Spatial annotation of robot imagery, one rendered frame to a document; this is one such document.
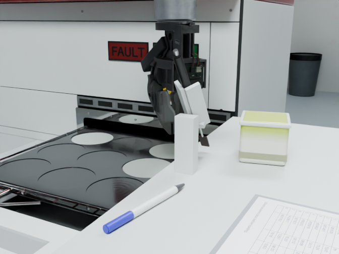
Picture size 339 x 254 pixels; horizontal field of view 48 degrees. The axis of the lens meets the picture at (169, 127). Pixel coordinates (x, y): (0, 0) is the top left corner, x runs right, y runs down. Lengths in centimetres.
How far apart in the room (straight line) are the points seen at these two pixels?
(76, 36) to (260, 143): 63
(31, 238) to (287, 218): 28
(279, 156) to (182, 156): 15
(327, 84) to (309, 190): 624
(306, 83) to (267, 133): 559
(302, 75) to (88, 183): 557
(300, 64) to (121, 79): 523
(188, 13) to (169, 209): 35
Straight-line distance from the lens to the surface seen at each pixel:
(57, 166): 78
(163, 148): 85
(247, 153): 59
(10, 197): 80
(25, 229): 46
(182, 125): 53
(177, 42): 66
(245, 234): 41
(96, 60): 103
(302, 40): 672
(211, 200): 48
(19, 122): 127
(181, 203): 47
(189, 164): 54
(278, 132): 58
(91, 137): 95
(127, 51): 97
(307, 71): 612
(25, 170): 79
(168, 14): 67
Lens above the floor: 118
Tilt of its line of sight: 16 degrees down
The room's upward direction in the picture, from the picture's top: straight up
